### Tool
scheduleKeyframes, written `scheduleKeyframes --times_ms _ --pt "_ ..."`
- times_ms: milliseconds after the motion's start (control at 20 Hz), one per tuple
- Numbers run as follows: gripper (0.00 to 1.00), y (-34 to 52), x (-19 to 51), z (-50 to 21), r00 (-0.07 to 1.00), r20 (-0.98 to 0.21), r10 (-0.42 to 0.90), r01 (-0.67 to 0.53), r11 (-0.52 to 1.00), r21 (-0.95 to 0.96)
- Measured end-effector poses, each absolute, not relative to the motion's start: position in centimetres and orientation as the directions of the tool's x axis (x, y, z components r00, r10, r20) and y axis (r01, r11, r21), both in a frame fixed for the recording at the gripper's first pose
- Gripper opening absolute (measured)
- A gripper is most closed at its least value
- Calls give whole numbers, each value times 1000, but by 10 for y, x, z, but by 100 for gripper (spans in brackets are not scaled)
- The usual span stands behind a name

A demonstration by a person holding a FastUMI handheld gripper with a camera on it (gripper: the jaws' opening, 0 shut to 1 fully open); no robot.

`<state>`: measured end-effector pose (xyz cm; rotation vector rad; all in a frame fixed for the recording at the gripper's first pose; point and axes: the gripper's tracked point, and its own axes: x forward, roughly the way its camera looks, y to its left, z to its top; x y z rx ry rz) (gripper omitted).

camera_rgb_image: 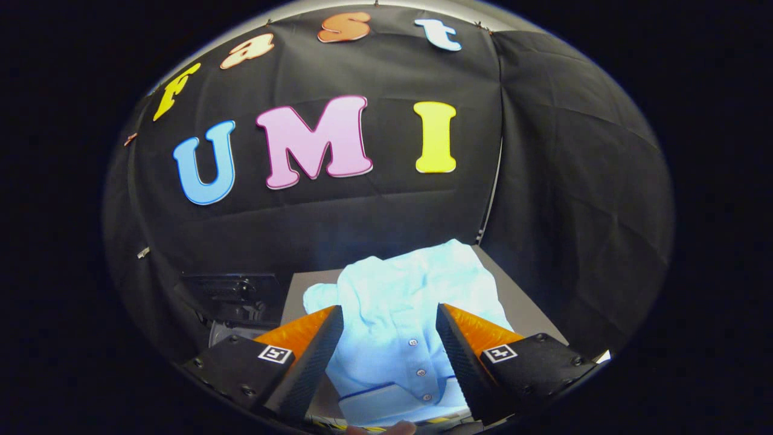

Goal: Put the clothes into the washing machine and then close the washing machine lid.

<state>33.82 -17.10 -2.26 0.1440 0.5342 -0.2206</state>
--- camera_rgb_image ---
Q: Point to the red clip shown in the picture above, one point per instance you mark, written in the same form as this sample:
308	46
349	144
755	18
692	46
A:
130	139

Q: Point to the dark transparent washing machine lid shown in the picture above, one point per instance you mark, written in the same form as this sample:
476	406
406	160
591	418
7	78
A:
229	290

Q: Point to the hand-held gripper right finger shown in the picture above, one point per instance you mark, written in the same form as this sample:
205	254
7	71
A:
462	362

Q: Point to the light blue shirt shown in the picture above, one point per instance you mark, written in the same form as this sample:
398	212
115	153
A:
392	302

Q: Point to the white clip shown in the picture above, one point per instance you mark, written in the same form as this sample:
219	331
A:
143	252

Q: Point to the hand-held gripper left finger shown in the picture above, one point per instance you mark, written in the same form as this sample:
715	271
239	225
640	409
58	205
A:
311	362

